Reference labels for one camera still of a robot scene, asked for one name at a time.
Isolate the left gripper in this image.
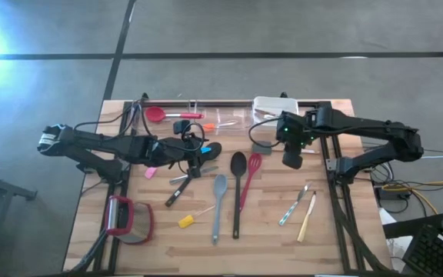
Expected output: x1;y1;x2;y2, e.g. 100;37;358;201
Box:
155;136;207;179

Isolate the silver knife with grey handle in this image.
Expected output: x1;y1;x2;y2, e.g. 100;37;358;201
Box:
168;165;219;185

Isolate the grey silicone spoon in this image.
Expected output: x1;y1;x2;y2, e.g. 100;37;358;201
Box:
211;173;228;245

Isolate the black spoon with slim handle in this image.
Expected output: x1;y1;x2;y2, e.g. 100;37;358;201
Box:
229;151;248;240

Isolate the yellow mini spatula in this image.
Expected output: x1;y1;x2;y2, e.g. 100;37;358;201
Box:
178;205;216;229

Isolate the red spoon with steel shaft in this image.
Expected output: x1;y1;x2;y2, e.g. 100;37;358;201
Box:
145;105;205;124

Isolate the teal-handled knife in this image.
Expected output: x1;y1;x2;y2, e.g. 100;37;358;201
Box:
278;182;312;227

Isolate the cream-handled knife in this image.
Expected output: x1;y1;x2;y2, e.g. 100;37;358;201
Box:
296;191;318;243

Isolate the white plastic bin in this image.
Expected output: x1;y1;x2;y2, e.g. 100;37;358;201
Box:
251;95;300;130

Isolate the red slotted spoon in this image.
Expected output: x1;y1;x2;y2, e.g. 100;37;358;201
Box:
238;152;263;212

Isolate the black power box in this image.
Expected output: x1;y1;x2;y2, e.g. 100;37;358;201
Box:
375;183;411;202

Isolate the black desk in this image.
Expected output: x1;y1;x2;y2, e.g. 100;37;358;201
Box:
381;213;443;277

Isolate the black keyboard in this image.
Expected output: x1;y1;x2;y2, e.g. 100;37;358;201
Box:
401;224;443;277

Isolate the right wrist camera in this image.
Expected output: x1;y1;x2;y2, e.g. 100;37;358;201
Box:
281;151;304;171

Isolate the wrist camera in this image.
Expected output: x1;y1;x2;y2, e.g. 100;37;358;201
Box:
172;119;192;135
281;151;304;171

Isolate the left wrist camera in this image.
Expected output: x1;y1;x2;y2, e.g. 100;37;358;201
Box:
172;119;192;135

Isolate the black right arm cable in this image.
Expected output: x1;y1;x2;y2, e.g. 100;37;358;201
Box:
248;116;285;150

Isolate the black aluminium rig frame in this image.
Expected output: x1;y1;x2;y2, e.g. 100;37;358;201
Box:
62;98;395;277

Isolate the yellow cable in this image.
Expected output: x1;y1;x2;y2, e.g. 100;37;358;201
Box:
381;179;443;216

